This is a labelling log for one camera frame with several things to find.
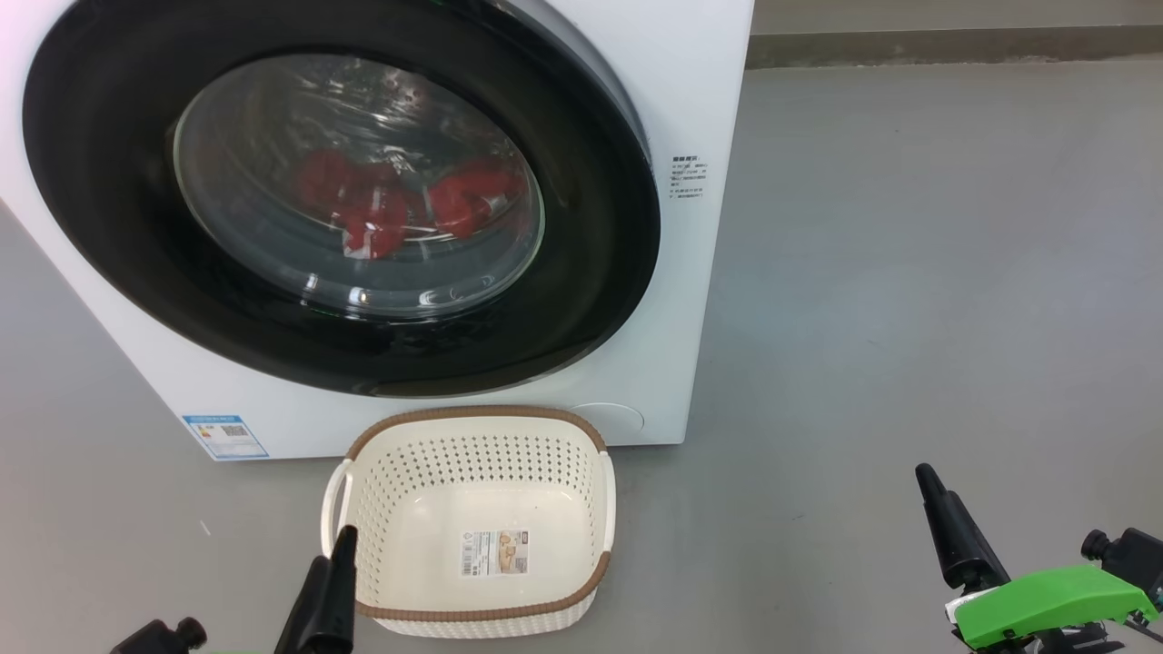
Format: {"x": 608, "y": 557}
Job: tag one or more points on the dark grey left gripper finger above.
{"x": 338, "y": 599}
{"x": 298, "y": 618}

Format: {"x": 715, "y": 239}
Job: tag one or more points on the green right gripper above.
{"x": 1045, "y": 604}

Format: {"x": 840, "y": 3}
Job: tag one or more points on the red and white clothing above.
{"x": 363, "y": 204}

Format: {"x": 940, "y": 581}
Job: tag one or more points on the black round glass washer door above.
{"x": 109, "y": 227}

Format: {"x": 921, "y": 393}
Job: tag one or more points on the cream perforated laundry basket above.
{"x": 427, "y": 509}

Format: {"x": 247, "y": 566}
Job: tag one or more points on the white printed product label sticker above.
{"x": 495, "y": 554}

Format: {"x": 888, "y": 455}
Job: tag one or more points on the white front-load washing machine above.
{"x": 695, "y": 318}

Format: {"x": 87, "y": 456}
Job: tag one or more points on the blue energy label sticker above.
{"x": 225, "y": 436}

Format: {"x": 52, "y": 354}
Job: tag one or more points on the round drain filter cover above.
{"x": 607, "y": 420}

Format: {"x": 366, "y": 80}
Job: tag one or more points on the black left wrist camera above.
{"x": 159, "y": 639}

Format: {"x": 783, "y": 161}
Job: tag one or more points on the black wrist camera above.
{"x": 1136, "y": 554}
{"x": 159, "y": 639}

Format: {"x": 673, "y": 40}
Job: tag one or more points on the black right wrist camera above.
{"x": 1136, "y": 554}

